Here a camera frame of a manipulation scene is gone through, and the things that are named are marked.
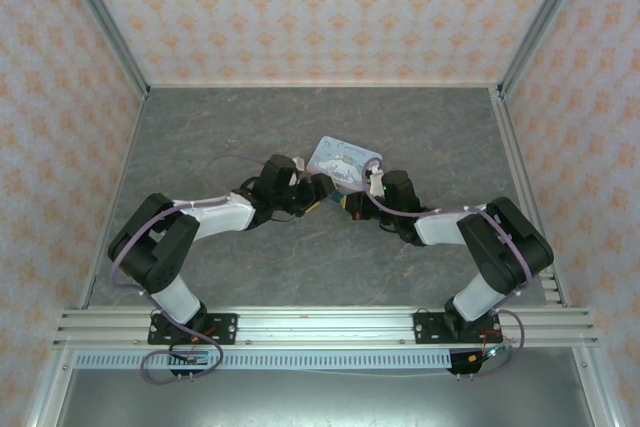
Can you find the blue cartoon print tin box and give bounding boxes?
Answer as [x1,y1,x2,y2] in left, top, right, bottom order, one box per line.
[305,135,386,184]

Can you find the grey metal shelf panel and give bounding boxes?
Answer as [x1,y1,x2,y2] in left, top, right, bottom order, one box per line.
[53,369,597,427]

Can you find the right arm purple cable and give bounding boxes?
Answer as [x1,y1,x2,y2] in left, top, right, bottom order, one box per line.
[363,156,531,379]

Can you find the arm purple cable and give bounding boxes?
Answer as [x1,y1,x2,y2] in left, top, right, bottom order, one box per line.
[363,156,531,379]
[110,154,274,387]

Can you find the aluminium mounting rail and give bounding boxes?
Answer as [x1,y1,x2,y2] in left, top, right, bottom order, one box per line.
[52,306,599,349]

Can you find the aluminium table side rail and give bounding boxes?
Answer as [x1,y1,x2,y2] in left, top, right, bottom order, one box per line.
[489,89,572,309]
[78,91,149,309]

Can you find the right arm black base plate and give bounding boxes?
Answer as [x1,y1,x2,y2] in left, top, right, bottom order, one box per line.
[413,310,504,347]

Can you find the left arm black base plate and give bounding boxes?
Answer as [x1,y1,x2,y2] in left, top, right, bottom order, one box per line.
[147,313,239,347]

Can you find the slotted grey cable duct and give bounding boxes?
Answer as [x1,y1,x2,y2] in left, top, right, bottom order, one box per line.
[74,350,454,371]

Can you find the aluminium frame post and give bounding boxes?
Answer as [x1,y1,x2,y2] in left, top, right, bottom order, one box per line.
[52,0,151,99]
[497,0,594,99]

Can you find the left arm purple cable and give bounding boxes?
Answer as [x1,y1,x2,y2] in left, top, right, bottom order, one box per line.
[110,154,274,387]

